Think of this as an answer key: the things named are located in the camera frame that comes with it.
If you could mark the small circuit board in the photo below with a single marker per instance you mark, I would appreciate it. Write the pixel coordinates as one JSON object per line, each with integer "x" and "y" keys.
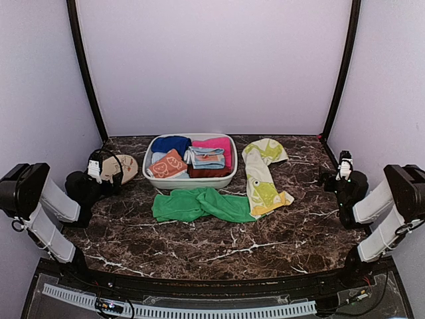
{"x": 108, "y": 307}

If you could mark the white slotted cable duct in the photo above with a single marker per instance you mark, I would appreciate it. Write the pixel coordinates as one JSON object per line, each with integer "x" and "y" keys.
{"x": 182, "y": 308}

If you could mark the light blue striped towel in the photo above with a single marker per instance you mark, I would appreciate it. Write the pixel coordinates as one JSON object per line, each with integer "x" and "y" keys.
{"x": 204, "y": 158}

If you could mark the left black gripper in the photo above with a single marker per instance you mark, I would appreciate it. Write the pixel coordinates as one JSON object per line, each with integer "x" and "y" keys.
{"x": 116, "y": 185}

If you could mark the cream yellow-green patterned towel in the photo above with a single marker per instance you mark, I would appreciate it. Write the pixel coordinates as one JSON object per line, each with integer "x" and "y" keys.
{"x": 261, "y": 191}

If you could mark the pink rolled towel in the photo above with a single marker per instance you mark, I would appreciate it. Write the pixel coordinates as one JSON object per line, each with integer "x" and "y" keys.
{"x": 222, "y": 143}

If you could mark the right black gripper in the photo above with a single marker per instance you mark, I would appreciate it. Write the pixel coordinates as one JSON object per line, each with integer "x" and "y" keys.
{"x": 331, "y": 175}

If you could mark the green microfiber towel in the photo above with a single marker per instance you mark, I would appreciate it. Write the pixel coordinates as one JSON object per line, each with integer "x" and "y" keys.
{"x": 190, "y": 205}

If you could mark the light blue towel underneath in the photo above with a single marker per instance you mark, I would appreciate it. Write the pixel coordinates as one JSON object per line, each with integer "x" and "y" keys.
{"x": 156, "y": 156}

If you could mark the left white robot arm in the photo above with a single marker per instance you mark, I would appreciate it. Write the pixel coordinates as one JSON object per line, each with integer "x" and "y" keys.
{"x": 34, "y": 201}

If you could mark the dark red rolled towel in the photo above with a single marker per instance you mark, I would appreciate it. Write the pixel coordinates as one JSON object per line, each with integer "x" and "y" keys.
{"x": 208, "y": 173}

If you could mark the white plastic basin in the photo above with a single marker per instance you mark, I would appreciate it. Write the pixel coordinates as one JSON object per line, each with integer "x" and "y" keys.
{"x": 192, "y": 183}

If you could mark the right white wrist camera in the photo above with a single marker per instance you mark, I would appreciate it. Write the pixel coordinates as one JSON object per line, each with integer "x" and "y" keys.
{"x": 345, "y": 166}

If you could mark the blue rolled towel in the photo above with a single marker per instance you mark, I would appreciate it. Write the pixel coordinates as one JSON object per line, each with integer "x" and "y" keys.
{"x": 166, "y": 144}

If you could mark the left black frame post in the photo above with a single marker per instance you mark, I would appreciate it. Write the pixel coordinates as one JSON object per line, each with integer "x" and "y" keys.
{"x": 84, "y": 69}

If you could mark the black frame post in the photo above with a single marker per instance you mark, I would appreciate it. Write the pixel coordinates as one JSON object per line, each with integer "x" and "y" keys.
{"x": 84, "y": 69}
{"x": 343, "y": 70}

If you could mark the orange cartoon rolled towel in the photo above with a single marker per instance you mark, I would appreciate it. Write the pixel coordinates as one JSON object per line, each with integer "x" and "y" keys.
{"x": 171, "y": 166}

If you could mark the right black frame post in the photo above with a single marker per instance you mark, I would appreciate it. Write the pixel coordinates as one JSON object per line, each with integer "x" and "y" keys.
{"x": 343, "y": 70}

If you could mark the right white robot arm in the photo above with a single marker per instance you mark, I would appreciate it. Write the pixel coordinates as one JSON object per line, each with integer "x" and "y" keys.
{"x": 395, "y": 207}

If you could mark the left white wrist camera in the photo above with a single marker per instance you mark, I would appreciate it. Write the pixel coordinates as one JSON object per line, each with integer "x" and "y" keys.
{"x": 94, "y": 170}

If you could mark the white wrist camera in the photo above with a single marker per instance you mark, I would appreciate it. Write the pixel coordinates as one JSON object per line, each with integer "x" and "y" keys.
{"x": 345, "y": 166}
{"x": 94, "y": 170}

